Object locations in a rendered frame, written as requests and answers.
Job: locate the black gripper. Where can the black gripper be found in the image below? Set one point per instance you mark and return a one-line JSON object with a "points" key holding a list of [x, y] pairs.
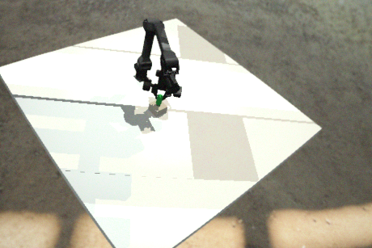
{"points": [[147, 84]]}

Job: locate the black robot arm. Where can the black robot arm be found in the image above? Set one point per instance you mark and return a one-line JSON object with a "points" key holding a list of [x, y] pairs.
{"points": [[168, 59]]}

